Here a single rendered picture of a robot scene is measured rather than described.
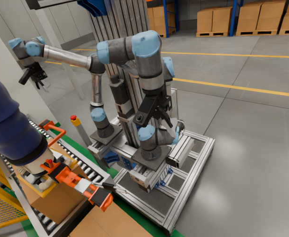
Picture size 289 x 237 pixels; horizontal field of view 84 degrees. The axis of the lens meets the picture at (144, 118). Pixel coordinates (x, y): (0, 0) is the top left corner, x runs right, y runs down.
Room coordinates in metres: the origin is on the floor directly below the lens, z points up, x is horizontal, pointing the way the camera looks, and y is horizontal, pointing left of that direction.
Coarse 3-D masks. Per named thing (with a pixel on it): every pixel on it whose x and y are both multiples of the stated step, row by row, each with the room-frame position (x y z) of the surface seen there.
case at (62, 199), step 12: (72, 168) 0.87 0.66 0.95; (24, 192) 0.75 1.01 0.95; (60, 192) 0.75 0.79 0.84; (72, 192) 0.79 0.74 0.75; (36, 204) 0.66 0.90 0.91; (48, 204) 0.69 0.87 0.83; (60, 204) 0.72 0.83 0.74; (72, 204) 0.75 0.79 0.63; (48, 216) 0.65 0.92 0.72; (60, 216) 0.68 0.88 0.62
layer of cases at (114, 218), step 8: (96, 208) 0.71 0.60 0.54; (112, 208) 0.68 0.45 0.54; (120, 208) 0.66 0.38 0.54; (88, 216) 0.66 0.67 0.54; (96, 216) 0.64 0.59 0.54; (104, 216) 0.63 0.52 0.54; (112, 216) 0.61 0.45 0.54; (120, 216) 0.60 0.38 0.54; (128, 216) 0.58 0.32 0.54; (80, 224) 0.61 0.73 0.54; (88, 224) 0.59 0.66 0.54; (96, 224) 0.58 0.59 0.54; (104, 224) 0.56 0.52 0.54; (112, 224) 0.55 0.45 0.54; (120, 224) 0.54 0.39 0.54; (128, 224) 0.52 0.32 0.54; (136, 224) 0.51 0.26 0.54; (72, 232) 0.56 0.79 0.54; (80, 232) 0.55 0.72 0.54; (88, 232) 0.53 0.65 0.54; (96, 232) 0.52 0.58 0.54; (104, 232) 0.51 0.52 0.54; (112, 232) 0.49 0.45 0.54; (120, 232) 0.48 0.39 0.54; (128, 232) 0.47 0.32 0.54; (136, 232) 0.46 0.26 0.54; (144, 232) 0.44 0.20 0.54
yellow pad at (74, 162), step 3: (51, 150) 0.96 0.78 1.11; (54, 150) 0.96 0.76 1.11; (63, 156) 0.87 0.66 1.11; (66, 156) 0.87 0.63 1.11; (60, 159) 0.82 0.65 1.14; (63, 159) 0.82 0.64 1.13; (72, 159) 0.82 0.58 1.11; (57, 162) 0.82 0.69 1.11; (63, 162) 0.81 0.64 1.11; (72, 162) 0.79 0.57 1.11; (75, 162) 0.79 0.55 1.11; (72, 165) 0.77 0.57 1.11
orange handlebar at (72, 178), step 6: (48, 126) 1.14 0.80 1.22; (54, 126) 1.11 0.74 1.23; (54, 138) 0.96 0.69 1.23; (48, 144) 0.90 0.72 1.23; (48, 168) 0.68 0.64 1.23; (72, 174) 0.59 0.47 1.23; (66, 180) 0.56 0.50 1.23; (72, 180) 0.55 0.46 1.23; (78, 180) 0.55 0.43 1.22; (72, 186) 0.52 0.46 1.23; (90, 186) 0.49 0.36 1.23; (84, 192) 0.46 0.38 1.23; (108, 204) 0.38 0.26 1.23
